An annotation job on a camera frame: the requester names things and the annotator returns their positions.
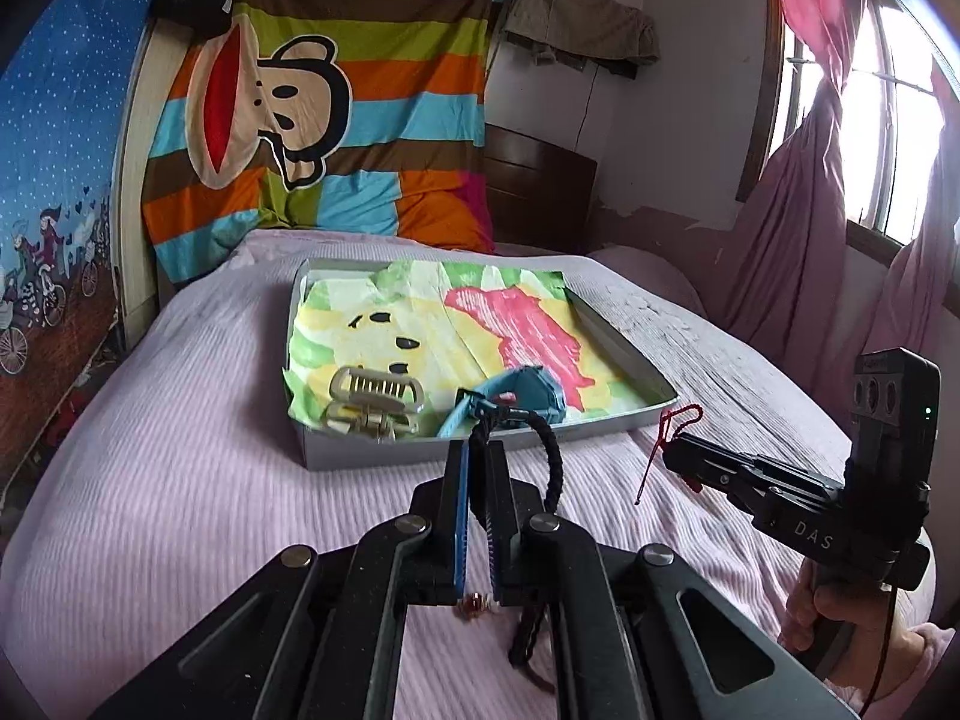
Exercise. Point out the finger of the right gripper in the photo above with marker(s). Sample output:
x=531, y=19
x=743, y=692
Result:
x=749, y=481

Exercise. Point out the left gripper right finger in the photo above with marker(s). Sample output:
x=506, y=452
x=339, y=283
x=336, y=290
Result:
x=635, y=635

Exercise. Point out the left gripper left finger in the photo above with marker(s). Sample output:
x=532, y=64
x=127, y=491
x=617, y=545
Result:
x=316, y=635

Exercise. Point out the beige hair claw clip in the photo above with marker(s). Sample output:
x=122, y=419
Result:
x=382, y=405

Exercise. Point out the light blue smart watch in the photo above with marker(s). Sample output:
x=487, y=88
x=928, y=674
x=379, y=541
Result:
x=500, y=403

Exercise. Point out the person right hand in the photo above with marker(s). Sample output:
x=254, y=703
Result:
x=867, y=609

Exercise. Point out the pink curtain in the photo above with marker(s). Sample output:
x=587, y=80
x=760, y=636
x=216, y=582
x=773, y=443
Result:
x=778, y=276

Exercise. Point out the pink pillow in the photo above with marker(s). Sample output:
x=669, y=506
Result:
x=651, y=272

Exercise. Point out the colourful painted paper liner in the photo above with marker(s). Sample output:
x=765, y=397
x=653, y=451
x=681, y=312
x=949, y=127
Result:
x=453, y=325

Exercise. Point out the dark wooden headboard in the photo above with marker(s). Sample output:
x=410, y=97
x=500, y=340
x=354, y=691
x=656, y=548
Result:
x=538, y=194

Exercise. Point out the brown hanging cloth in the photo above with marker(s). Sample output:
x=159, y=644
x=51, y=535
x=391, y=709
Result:
x=614, y=36

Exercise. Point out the striped monkey cartoon sheet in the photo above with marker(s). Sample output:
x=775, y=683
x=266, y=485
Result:
x=360, y=116

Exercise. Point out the blue fabric wardrobe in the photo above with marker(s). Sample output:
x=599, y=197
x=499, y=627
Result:
x=63, y=96

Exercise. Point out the window with frame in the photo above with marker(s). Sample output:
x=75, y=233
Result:
x=875, y=143

